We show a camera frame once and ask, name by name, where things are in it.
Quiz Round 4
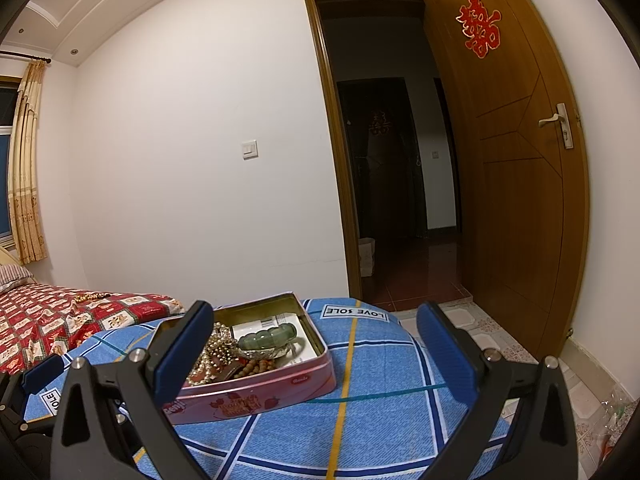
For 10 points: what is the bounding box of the brown bead bracelet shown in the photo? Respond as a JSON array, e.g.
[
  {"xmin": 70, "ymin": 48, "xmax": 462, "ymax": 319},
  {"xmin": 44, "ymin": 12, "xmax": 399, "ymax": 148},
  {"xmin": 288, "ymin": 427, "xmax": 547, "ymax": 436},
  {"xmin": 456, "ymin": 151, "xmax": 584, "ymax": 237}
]
[{"xmin": 219, "ymin": 351, "xmax": 285, "ymax": 380}]

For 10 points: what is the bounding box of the dark hallway door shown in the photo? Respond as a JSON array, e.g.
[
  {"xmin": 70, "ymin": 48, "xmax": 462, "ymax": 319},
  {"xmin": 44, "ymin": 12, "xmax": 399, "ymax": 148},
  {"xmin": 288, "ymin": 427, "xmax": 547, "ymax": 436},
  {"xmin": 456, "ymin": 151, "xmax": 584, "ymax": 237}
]
[{"xmin": 335, "ymin": 77, "xmax": 429, "ymax": 242}]

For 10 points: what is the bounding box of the wooden door frame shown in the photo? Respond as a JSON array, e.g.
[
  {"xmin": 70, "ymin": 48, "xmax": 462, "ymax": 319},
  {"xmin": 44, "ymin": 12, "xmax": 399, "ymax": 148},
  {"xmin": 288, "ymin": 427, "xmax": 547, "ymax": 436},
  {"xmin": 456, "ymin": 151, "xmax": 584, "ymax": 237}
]
[{"xmin": 303, "ymin": 0, "xmax": 427, "ymax": 307}]

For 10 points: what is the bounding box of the blue plaid blanket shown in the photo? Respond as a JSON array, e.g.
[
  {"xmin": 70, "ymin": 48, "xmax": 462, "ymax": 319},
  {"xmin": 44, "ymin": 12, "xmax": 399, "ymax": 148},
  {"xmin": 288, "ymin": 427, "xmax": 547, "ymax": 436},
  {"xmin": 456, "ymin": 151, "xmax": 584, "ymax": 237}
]
[{"xmin": 24, "ymin": 297, "xmax": 512, "ymax": 480}]

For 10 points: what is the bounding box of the green jade bracelet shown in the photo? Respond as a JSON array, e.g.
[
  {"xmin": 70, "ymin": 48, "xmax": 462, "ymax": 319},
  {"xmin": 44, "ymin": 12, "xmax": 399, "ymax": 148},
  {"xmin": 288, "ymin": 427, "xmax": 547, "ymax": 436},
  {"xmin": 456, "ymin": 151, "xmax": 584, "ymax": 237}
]
[{"xmin": 237, "ymin": 323, "xmax": 307, "ymax": 356}]

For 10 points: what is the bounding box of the wooden door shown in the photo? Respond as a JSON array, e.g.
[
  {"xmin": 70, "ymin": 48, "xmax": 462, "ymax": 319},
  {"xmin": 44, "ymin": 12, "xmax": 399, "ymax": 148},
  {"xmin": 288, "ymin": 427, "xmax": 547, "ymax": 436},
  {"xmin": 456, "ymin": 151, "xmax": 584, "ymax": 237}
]
[{"xmin": 422, "ymin": 0, "xmax": 592, "ymax": 362}]

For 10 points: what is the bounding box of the pearl necklace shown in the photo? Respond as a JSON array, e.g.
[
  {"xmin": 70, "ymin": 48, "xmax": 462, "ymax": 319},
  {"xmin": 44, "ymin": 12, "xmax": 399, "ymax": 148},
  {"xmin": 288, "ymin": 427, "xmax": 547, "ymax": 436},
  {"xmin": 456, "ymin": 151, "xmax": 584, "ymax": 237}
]
[{"xmin": 187, "ymin": 322, "xmax": 242, "ymax": 387}]

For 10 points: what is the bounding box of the red patterned quilt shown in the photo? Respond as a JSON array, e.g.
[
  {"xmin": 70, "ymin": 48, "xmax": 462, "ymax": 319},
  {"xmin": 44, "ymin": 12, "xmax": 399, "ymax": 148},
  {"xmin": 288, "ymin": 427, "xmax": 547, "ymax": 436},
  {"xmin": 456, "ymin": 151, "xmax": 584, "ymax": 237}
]
[{"xmin": 0, "ymin": 282, "xmax": 187, "ymax": 377}]

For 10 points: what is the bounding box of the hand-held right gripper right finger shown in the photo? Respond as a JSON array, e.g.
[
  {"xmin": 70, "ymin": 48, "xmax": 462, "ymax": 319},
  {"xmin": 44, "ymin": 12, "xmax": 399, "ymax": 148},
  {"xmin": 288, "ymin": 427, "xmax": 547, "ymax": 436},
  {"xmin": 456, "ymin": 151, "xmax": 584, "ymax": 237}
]
[{"xmin": 415, "ymin": 301, "xmax": 587, "ymax": 480}]

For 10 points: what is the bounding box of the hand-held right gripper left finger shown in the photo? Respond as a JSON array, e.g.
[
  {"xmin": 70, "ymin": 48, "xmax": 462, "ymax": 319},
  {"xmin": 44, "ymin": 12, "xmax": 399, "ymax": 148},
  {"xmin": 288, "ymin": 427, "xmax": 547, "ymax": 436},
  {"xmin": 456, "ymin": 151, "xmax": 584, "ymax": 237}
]
[{"xmin": 50, "ymin": 300, "xmax": 216, "ymax": 480}]

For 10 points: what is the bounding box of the beige curtain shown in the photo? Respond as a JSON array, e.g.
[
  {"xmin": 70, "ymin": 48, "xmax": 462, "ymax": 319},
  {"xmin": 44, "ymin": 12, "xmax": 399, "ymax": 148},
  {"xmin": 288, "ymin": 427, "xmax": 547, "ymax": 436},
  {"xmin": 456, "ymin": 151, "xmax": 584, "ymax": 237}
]
[{"xmin": 8, "ymin": 58, "xmax": 50, "ymax": 265}]

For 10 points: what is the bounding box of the window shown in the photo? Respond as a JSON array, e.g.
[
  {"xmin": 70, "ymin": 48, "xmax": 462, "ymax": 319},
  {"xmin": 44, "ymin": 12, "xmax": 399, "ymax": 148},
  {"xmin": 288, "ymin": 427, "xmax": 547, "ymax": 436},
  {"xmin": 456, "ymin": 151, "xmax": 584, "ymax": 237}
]
[{"xmin": 0, "ymin": 75, "xmax": 24, "ymax": 247}]

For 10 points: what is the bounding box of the white waste bin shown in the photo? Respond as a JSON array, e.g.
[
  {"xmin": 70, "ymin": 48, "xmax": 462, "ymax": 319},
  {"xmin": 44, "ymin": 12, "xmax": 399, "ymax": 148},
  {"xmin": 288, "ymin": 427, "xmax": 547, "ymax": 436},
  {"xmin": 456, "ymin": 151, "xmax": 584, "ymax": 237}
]
[{"xmin": 357, "ymin": 237, "xmax": 376, "ymax": 277}]

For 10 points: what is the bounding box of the metal door handle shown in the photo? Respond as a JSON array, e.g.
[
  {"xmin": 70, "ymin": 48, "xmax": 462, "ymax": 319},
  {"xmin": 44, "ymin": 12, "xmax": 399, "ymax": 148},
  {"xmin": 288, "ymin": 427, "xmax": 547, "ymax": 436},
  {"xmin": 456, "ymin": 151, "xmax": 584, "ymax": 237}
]
[{"xmin": 538, "ymin": 102, "xmax": 574, "ymax": 150}]

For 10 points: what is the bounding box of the red paper door decoration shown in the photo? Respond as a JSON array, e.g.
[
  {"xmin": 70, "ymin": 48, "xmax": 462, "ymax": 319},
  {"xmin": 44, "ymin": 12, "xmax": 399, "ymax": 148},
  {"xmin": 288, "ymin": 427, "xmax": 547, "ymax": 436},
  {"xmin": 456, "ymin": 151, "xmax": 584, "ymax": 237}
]
[{"xmin": 454, "ymin": 0, "xmax": 502, "ymax": 59}]

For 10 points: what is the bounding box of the clear plastic bag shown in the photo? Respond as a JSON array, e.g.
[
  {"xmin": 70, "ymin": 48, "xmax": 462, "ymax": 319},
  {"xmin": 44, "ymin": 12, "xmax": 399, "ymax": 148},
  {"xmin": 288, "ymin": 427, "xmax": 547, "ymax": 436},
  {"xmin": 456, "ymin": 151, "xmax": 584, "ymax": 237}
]
[{"xmin": 596, "ymin": 384, "xmax": 637, "ymax": 457}]

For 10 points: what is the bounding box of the curtain rod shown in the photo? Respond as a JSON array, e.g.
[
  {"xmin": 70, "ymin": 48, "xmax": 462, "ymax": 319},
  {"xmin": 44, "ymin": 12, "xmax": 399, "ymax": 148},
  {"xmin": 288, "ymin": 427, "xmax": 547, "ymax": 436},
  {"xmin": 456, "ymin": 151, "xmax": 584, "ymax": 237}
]
[{"xmin": 0, "ymin": 51, "xmax": 53, "ymax": 65}]

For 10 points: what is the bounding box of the pink tin box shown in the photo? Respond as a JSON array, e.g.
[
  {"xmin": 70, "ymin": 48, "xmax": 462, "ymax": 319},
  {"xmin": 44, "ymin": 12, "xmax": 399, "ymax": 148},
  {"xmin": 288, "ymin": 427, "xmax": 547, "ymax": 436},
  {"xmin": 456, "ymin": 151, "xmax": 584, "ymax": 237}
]
[{"xmin": 149, "ymin": 291, "xmax": 338, "ymax": 424}]

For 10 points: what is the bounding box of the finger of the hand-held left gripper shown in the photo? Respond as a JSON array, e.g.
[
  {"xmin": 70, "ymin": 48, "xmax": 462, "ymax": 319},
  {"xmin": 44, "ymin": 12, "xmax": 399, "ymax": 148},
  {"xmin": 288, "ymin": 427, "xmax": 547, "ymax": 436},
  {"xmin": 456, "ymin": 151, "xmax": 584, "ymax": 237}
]
[{"xmin": 20, "ymin": 354, "xmax": 67, "ymax": 397}]

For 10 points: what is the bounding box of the striped pillow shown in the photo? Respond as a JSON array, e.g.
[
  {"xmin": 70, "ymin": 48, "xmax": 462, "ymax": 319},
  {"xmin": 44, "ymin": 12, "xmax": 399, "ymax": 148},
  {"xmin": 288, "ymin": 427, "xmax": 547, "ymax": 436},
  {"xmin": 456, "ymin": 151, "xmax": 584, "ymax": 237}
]
[{"xmin": 0, "ymin": 263, "xmax": 34, "ymax": 289}]

